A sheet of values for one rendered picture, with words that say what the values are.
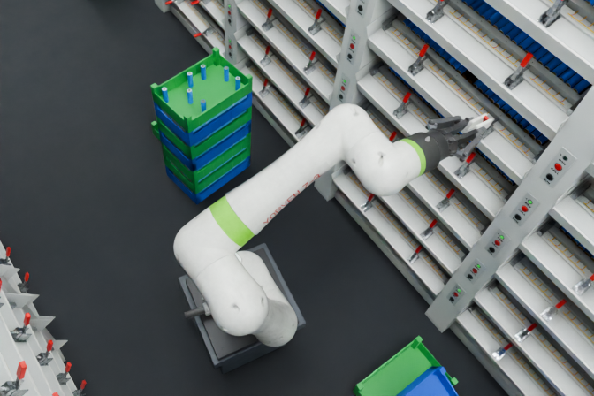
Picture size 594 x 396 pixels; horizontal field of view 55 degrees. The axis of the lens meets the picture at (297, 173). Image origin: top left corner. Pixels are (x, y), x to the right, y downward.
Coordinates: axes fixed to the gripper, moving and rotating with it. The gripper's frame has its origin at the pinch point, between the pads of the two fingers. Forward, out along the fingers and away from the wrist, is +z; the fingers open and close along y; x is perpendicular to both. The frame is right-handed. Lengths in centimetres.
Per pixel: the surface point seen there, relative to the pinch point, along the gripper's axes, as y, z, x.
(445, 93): -15.3, 7.6, -5.2
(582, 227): 33.4, 5.7, -6.4
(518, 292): 34, 13, -44
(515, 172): 13.4, 4.8, -6.9
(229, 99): -76, -15, -52
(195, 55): -149, 21, -98
